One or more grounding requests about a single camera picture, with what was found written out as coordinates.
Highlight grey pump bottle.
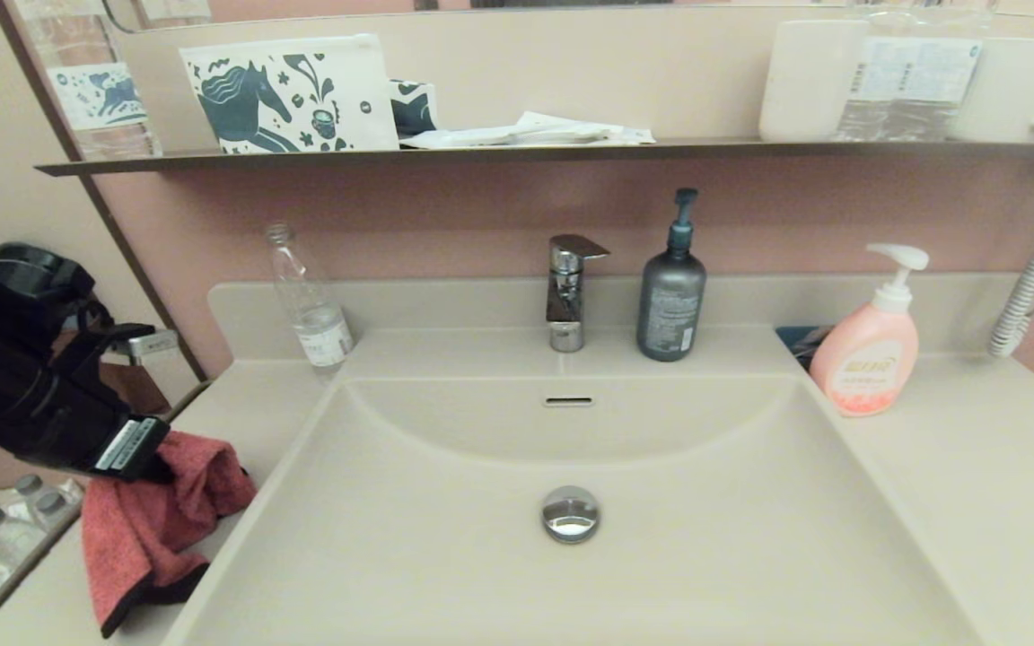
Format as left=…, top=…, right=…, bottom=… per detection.
left=635, top=188, right=709, bottom=363

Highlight dark blue flat packet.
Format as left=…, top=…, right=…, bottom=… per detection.
left=774, top=325, right=837, bottom=371

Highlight pink soap pump bottle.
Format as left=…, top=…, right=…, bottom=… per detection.
left=808, top=243, right=931, bottom=418

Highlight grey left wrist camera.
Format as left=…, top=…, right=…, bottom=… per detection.
left=102, top=325, right=180, bottom=370

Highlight beige wash basin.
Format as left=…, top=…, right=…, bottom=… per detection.
left=162, top=374, right=985, bottom=646

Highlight chrome lever faucet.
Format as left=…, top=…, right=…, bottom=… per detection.
left=545, top=234, right=613, bottom=354

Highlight white horse print pouch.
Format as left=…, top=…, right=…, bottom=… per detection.
left=179, top=33, right=401, bottom=156

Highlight white handleless cup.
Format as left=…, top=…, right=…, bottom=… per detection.
left=757, top=18, right=870, bottom=144

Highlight small dark print pouch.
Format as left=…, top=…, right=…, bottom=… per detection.
left=389, top=79, right=441, bottom=138

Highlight brown wall shelf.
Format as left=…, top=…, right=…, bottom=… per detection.
left=34, top=137, right=1034, bottom=178

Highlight brown fabric slipper holder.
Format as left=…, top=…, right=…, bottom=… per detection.
left=100, top=357, right=173, bottom=417

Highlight labelled water bottle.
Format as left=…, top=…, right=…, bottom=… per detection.
left=912, top=0, right=994, bottom=143
left=836, top=0, right=922, bottom=143

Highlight white mug with handle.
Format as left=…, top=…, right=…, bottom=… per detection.
left=955, top=36, right=1034, bottom=144

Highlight clear plastic water bottle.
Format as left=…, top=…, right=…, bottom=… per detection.
left=265, top=223, right=357, bottom=374

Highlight white paper packets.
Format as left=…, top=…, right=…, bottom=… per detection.
left=398, top=110, right=657, bottom=150

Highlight pink fluffy cleaning cloth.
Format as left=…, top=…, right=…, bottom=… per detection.
left=81, top=430, right=259, bottom=640

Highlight wall mirror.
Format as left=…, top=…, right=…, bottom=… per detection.
left=102, top=0, right=1034, bottom=35

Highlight chrome sink drain stopper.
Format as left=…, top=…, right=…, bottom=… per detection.
left=540, top=485, right=602, bottom=546

